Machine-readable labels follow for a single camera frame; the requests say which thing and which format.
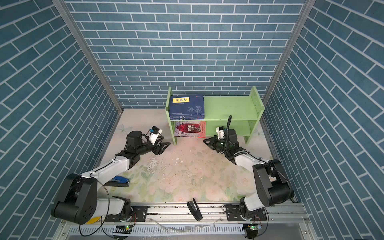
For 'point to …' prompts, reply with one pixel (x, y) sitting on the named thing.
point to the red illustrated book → (193, 129)
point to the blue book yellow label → (186, 107)
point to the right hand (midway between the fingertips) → (202, 139)
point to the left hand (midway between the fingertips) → (166, 140)
